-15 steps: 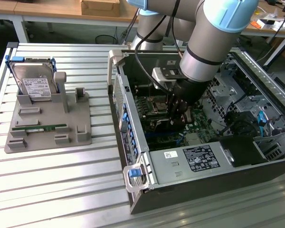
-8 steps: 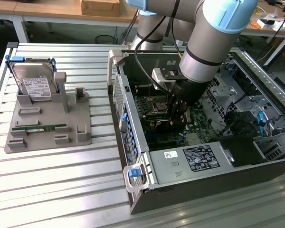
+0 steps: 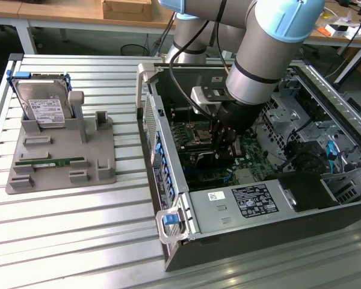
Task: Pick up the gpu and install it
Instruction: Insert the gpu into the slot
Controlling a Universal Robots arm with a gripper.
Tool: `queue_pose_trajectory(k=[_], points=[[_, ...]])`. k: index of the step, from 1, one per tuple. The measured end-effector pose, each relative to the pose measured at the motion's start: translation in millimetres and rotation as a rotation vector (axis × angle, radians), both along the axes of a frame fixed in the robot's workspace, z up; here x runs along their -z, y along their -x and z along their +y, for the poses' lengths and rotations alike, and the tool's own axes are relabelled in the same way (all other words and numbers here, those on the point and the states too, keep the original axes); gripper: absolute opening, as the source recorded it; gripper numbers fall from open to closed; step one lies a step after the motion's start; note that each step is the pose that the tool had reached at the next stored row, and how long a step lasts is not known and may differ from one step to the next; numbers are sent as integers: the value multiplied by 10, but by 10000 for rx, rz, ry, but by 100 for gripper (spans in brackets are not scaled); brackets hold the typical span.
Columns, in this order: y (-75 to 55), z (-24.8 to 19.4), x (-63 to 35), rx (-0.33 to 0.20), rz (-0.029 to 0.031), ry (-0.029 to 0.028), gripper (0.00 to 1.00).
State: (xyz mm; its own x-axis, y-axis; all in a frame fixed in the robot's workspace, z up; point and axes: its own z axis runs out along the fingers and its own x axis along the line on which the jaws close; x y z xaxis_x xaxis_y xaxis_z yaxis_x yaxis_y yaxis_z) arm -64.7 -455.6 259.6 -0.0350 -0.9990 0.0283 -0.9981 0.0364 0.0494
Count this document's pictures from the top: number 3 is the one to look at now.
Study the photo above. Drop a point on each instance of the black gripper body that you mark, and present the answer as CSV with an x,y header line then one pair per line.
x,y
239,116

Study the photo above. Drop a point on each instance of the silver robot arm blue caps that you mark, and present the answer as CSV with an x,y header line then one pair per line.
x,y
258,60

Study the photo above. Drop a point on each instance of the silver socket cover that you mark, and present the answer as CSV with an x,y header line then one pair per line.
x,y
240,149

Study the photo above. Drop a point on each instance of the cpu socket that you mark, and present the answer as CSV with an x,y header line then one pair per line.
x,y
200,134

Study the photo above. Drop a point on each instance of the green motherboard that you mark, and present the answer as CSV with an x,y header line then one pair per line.
x,y
252,159

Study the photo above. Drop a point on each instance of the silver chipset heat sink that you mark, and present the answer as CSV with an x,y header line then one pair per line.
x,y
245,175

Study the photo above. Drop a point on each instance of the grey power supply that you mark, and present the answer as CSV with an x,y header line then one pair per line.
x,y
213,216

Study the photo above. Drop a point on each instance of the black fan shroud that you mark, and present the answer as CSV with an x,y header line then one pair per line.
x,y
307,192

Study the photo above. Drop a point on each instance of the blue case latch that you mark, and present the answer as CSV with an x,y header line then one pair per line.
x,y
170,219

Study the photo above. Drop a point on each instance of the open black pc case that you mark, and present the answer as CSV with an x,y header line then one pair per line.
x,y
258,241

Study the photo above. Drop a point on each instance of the cluttered wooden desk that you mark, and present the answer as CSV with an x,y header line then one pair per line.
x,y
343,40

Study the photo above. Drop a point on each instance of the cardboard box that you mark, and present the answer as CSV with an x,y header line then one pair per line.
x,y
126,9

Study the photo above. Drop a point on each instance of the grey parts rack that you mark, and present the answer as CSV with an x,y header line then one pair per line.
x,y
60,177

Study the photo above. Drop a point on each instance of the green ram stick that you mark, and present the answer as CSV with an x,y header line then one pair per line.
x,y
48,162

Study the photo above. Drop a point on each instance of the hard disk blue caddy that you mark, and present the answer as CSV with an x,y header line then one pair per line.
x,y
45,102

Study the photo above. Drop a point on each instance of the long wooden desk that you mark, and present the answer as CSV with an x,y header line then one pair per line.
x,y
63,15

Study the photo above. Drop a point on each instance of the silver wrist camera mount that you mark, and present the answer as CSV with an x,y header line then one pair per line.
x,y
198,96

